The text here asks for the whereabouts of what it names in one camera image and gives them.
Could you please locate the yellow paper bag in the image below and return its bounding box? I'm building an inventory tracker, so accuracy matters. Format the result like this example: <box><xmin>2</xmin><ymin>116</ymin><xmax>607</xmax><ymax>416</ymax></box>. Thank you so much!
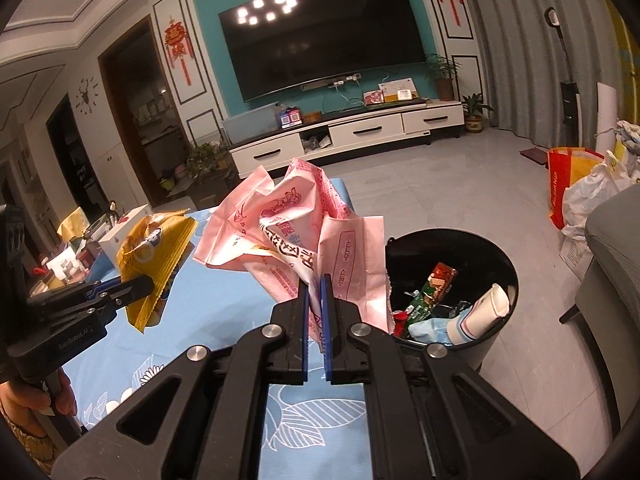
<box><xmin>57</xmin><ymin>207</ymin><xmax>90</xmax><ymax>243</ymax></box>

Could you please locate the orange shopping bag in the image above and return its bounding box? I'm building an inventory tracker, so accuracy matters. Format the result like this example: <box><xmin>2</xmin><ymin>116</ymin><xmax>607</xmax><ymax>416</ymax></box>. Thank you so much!
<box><xmin>547</xmin><ymin>146</ymin><xmax>606</xmax><ymax>231</ymax></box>

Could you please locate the white board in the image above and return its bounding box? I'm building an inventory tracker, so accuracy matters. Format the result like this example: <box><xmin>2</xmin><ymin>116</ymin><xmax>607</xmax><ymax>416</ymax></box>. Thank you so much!
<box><xmin>596</xmin><ymin>82</ymin><xmax>621</xmax><ymax>153</ymax></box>

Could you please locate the pink printed plastic bag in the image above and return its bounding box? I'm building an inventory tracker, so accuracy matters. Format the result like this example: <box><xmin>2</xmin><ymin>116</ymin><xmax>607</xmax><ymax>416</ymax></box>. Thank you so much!
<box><xmin>192</xmin><ymin>157</ymin><xmax>393</xmax><ymax>356</ymax></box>

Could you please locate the person's left hand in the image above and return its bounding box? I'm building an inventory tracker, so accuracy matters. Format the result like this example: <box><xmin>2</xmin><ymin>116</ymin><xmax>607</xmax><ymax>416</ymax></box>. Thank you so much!
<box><xmin>0</xmin><ymin>367</ymin><xmax>78</xmax><ymax>438</ymax></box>

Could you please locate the grey curtain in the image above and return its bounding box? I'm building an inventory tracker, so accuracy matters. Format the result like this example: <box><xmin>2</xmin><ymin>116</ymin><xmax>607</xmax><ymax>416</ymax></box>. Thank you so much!
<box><xmin>460</xmin><ymin>0</ymin><xmax>621</xmax><ymax>146</ymax></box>

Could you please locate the white box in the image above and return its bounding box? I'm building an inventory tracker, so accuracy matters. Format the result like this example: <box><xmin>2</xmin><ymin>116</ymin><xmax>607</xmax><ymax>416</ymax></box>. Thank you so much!
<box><xmin>97</xmin><ymin>204</ymin><xmax>153</xmax><ymax>256</ymax></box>

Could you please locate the blue floral tablecloth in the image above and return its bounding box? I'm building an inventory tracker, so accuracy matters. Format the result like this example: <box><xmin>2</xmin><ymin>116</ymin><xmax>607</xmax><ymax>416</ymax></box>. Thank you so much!
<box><xmin>60</xmin><ymin>177</ymin><xmax>368</xmax><ymax>480</ymax></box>

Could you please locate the cluster of floor plants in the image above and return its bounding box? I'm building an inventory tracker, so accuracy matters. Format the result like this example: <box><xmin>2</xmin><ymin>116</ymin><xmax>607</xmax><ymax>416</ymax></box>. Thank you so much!
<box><xmin>185</xmin><ymin>141</ymin><xmax>236</xmax><ymax>196</ymax></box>

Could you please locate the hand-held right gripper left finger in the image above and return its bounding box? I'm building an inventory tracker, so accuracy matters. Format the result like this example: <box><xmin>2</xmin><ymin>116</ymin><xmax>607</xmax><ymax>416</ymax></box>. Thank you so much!
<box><xmin>50</xmin><ymin>280</ymin><xmax>312</xmax><ymax>480</ymax></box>

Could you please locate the black wall clock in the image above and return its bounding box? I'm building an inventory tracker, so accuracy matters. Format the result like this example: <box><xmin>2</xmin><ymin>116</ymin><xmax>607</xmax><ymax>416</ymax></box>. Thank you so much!
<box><xmin>76</xmin><ymin>76</ymin><xmax>101</xmax><ymax>113</ymax></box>

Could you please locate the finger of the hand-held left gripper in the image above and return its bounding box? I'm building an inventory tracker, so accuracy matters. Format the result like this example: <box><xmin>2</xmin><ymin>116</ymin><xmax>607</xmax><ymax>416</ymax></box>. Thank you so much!
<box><xmin>82</xmin><ymin>272</ymin><xmax>155</xmax><ymax>307</ymax></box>
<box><xmin>47</xmin><ymin>297</ymin><xmax>126</xmax><ymax>328</ymax></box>

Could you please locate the black trash bin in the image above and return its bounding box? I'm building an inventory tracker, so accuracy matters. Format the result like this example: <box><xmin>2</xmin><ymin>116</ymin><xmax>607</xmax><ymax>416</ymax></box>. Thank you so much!
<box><xmin>382</xmin><ymin>228</ymin><xmax>519</xmax><ymax>376</ymax></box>

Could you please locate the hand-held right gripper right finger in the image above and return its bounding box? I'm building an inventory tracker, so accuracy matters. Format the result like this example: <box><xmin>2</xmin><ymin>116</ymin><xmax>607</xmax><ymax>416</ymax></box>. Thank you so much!
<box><xmin>320</xmin><ymin>274</ymin><xmax>581</xmax><ymax>480</ymax></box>

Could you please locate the potted plant in brown pot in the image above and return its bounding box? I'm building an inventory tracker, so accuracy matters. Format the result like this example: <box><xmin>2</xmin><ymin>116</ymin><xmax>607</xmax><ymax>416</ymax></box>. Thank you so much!
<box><xmin>425</xmin><ymin>54</ymin><xmax>461</xmax><ymax>102</ymax></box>

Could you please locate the potted plant in yellow pot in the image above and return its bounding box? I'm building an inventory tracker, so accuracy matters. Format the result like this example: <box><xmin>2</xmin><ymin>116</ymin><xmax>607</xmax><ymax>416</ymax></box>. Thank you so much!
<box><xmin>460</xmin><ymin>92</ymin><xmax>493</xmax><ymax>133</ymax></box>

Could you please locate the white paper cup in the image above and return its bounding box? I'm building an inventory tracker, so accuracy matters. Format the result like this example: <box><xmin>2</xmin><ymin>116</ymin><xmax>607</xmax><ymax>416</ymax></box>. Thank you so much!
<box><xmin>446</xmin><ymin>282</ymin><xmax>511</xmax><ymax>348</ymax></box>

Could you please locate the white tv cabinet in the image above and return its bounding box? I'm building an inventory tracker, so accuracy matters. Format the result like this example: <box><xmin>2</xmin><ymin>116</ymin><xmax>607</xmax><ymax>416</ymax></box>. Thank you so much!
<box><xmin>227</xmin><ymin>100</ymin><xmax>466</xmax><ymax>173</ymax></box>

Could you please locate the blue face mask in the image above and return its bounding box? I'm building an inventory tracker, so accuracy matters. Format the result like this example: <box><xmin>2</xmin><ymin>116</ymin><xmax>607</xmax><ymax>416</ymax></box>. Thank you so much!
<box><xmin>407</xmin><ymin>316</ymin><xmax>453</xmax><ymax>344</ymax></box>

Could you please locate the upright vacuum cleaner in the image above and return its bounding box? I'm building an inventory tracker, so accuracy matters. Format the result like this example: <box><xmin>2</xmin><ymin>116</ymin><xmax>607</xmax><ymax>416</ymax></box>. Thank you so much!
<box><xmin>544</xmin><ymin>7</ymin><xmax>581</xmax><ymax>148</ymax></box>

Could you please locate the large white plastic sack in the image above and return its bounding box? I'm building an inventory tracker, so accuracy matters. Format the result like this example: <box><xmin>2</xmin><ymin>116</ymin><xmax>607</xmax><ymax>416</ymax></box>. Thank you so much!
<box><xmin>560</xmin><ymin>120</ymin><xmax>640</xmax><ymax>241</ymax></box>

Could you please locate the red green snack packet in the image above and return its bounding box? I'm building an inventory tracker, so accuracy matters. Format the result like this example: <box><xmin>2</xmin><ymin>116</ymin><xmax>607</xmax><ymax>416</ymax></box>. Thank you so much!
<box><xmin>400</xmin><ymin>262</ymin><xmax>459</xmax><ymax>333</ymax></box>

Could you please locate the clear storage box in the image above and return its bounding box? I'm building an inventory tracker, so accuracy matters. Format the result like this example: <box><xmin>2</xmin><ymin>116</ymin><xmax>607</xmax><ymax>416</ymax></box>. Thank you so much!
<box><xmin>221</xmin><ymin>102</ymin><xmax>281</xmax><ymax>145</ymax></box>

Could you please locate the black television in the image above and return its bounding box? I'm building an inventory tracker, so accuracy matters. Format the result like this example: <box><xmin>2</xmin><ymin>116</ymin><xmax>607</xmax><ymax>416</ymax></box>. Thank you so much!
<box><xmin>218</xmin><ymin>0</ymin><xmax>428</xmax><ymax>103</ymax></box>

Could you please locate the small printed box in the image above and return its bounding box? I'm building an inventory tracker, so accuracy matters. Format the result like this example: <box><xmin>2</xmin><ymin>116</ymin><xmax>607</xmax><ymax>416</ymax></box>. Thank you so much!
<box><xmin>47</xmin><ymin>251</ymin><xmax>90</xmax><ymax>282</ymax></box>

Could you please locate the yellow snack bag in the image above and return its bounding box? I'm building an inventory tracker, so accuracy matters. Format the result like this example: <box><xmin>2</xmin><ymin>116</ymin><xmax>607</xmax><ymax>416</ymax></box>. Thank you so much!
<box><xmin>116</xmin><ymin>212</ymin><xmax>199</xmax><ymax>335</ymax></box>

